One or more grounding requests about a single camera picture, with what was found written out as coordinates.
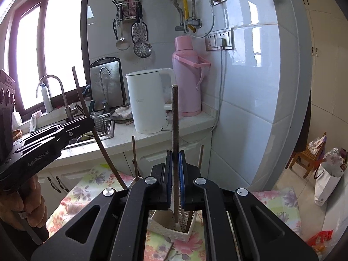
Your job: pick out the black hanging peeler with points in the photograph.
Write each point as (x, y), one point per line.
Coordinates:
(115, 30)

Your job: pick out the floral tablecloth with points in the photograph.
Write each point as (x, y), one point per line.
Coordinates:
(89, 179)

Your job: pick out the white crumpled cloth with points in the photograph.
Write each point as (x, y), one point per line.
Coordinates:
(34, 122)

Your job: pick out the white paper bag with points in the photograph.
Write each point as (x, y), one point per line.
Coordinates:
(326, 187)

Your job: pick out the beige dish cloth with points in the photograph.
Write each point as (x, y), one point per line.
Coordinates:
(122, 112)

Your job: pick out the steel skimmer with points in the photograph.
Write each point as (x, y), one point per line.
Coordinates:
(142, 49)

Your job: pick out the white perforated plastic basket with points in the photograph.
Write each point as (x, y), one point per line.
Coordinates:
(163, 227)

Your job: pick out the red packet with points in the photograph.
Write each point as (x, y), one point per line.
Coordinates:
(320, 239)

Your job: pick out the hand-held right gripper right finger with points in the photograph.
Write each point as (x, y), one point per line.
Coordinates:
(181, 174)

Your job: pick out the small wicker basket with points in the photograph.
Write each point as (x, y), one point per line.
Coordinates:
(16, 135)

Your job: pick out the white kitchen base cabinet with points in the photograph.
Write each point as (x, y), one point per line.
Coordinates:
(152, 155)

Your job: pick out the crumpled plastic bag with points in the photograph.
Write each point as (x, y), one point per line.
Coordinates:
(316, 142)

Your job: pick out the person's left hand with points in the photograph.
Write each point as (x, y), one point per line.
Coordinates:
(30, 204)

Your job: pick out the steel kitchen sink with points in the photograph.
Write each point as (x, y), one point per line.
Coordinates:
(106, 130)

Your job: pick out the black framed grater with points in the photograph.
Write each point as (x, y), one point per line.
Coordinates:
(140, 32)

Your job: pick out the white spray bottle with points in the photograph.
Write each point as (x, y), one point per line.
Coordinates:
(16, 119)

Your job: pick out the steel wall utensil rack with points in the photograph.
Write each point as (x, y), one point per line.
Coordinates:
(127, 11)

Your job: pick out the dark hanging coat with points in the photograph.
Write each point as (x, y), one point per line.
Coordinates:
(303, 125)

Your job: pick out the steel cutting board black rim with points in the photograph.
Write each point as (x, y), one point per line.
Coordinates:
(115, 87)

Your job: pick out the wooden chair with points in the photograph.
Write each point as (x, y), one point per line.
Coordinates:
(306, 156)

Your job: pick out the steel ladle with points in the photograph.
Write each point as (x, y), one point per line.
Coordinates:
(123, 45)

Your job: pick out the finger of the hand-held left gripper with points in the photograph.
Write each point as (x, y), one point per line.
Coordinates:
(77, 127)
(46, 130)

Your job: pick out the pink thermos flask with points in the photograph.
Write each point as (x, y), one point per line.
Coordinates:
(187, 87)

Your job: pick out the tall steel faucet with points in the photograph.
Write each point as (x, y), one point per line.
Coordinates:
(68, 111)

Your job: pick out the brown framed window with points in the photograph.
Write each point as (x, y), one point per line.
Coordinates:
(62, 32)

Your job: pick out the white wardrobe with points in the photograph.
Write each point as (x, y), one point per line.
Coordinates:
(320, 59)

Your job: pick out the double wall outlet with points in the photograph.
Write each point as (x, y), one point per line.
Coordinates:
(214, 39)

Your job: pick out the white electric kettle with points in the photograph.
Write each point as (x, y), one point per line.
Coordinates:
(146, 100)

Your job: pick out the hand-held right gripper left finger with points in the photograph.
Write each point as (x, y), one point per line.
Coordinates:
(170, 168)

